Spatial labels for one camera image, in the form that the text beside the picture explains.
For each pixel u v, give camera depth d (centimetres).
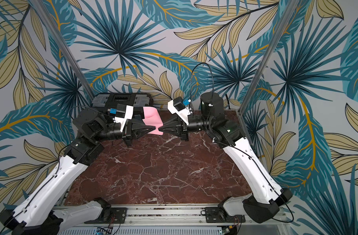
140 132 52
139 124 48
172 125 48
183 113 45
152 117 43
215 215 73
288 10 69
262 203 39
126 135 45
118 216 73
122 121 44
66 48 82
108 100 101
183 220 73
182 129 47
